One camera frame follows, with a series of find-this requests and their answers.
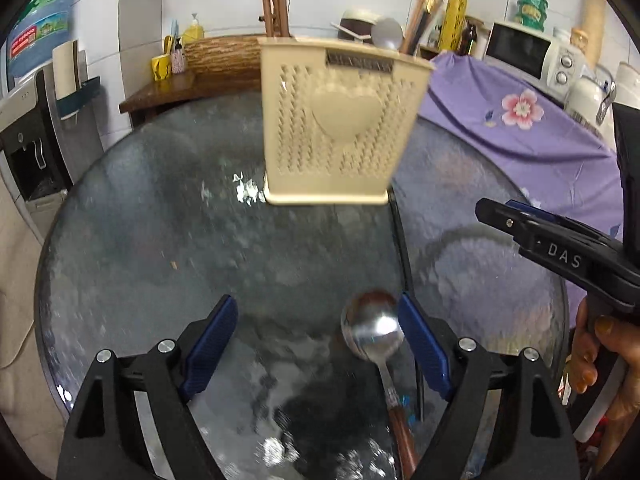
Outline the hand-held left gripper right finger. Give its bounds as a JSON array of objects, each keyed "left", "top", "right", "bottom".
[{"left": 397, "top": 293, "right": 576, "bottom": 480}]

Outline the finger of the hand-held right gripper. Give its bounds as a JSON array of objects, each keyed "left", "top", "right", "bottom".
[
  {"left": 474, "top": 198, "right": 632, "bottom": 287},
  {"left": 505, "top": 200, "right": 627, "bottom": 252}
]

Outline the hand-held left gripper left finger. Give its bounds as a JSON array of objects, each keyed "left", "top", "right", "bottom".
[{"left": 55, "top": 294, "right": 240, "bottom": 480}]

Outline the metal spoon brown handle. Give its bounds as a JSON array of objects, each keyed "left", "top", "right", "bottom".
[{"left": 340, "top": 290, "right": 422, "bottom": 480}]

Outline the beige plastic utensil holder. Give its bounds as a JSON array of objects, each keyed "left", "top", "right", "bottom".
[{"left": 257, "top": 36, "right": 437, "bottom": 207}]

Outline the pile of chopsticks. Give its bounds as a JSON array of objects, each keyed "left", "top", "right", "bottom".
[{"left": 409, "top": 0, "right": 442, "bottom": 56}]

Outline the person's right hand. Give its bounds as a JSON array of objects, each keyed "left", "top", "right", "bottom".
[{"left": 569, "top": 299, "right": 640, "bottom": 471}]

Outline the purple floral cloth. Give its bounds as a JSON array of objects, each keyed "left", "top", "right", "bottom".
[{"left": 389, "top": 52, "right": 627, "bottom": 262}]

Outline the white kettle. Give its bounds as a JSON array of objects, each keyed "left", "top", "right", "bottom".
[{"left": 564, "top": 74, "right": 619, "bottom": 129}]

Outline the white microwave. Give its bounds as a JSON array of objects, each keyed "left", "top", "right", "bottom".
[{"left": 484, "top": 20, "right": 587, "bottom": 94}]

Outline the beige paper roll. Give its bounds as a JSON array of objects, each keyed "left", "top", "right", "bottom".
[{"left": 582, "top": 0, "right": 609, "bottom": 69}]

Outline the beige cloth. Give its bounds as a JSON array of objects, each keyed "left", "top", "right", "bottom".
[{"left": 0, "top": 199, "right": 68, "bottom": 461}]

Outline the green tin can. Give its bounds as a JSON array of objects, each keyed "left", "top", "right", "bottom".
[{"left": 514, "top": 0, "right": 551, "bottom": 29}]

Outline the yellow package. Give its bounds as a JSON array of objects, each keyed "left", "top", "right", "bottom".
[{"left": 439, "top": 0, "right": 469, "bottom": 54}]

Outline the white rice paddle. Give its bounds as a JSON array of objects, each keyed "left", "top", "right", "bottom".
[{"left": 330, "top": 21, "right": 373, "bottom": 42}]

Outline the brown white rice cooker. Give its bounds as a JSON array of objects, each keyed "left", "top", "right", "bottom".
[{"left": 336, "top": 8, "right": 384, "bottom": 42}]

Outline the wooden counter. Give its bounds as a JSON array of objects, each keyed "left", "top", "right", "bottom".
[{"left": 118, "top": 69, "right": 263, "bottom": 114}]

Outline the grey water dispenser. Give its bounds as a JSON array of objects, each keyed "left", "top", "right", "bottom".
[{"left": 0, "top": 67, "right": 103, "bottom": 213}]

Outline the yellow mug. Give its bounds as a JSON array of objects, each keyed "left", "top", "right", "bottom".
[{"left": 151, "top": 52, "right": 174, "bottom": 81}]

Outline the yellow soap dispenser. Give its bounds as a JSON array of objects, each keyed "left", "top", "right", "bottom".
[{"left": 182, "top": 12, "right": 205, "bottom": 44}]

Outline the blue water bottle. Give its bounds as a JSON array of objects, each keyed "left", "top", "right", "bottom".
[{"left": 7, "top": 0, "right": 79, "bottom": 79}]

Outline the teal wall holder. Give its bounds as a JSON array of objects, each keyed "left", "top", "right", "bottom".
[{"left": 55, "top": 76, "right": 104, "bottom": 122}]

